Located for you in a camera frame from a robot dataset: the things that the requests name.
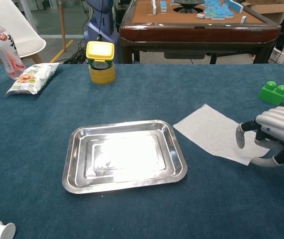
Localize blue mahjong tile pile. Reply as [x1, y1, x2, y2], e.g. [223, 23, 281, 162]
[203, 0, 235, 20]

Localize wooden pole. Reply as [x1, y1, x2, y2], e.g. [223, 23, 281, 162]
[58, 0, 67, 52]

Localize black floor cable bundle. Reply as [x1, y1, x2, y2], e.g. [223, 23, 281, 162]
[63, 39, 88, 64]

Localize brown mahjong table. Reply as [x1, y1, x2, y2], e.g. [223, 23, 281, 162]
[119, 0, 282, 65]

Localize silver metal tray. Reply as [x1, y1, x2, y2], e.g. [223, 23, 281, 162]
[62, 119, 188, 195]

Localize white snack bag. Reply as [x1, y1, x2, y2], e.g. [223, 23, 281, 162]
[5, 62, 60, 96]

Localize white paper sheet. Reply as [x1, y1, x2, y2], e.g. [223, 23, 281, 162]
[173, 104, 271, 166]

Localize green building block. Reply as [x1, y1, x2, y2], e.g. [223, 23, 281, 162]
[258, 81, 284, 107]

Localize black table centre dome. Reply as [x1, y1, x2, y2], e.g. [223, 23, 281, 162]
[173, 0, 205, 14]

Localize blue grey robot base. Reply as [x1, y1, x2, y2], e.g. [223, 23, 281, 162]
[83, 0, 120, 64]

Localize yellow lidded jar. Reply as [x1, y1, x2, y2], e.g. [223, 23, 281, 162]
[86, 41, 117, 85]

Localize black hanging cable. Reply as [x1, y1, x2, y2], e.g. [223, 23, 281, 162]
[96, 0, 106, 42]

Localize clear bottle pink label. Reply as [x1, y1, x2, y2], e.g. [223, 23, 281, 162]
[0, 17, 26, 80]

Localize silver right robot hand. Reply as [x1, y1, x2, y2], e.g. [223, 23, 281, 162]
[235, 106, 284, 168]

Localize white chair wooden legs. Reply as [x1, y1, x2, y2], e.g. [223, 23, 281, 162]
[0, 0, 47, 64]

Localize blue mahjong tile row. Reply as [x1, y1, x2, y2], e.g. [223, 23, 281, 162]
[227, 0, 244, 13]

